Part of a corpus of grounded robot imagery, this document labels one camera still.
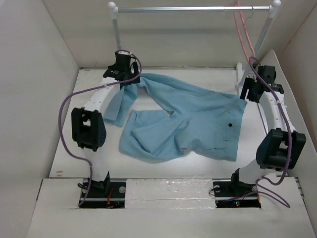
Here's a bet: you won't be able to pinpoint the light blue trousers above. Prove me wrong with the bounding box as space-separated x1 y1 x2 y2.
104 73 247 162

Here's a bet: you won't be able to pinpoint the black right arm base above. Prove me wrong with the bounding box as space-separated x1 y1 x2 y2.
209 169 261 208

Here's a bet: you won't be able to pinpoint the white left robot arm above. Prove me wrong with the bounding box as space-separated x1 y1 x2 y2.
71 50 142 197

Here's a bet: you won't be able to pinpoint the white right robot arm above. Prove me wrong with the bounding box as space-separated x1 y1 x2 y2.
229 65 306 195

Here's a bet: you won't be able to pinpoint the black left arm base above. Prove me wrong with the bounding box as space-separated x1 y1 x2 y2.
77 173 127 209

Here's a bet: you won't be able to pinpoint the pink clothes hanger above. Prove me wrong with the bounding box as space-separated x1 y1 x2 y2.
233 0 256 59

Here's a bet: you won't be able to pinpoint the white metal clothes rack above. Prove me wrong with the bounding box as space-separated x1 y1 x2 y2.
107 0 281 92

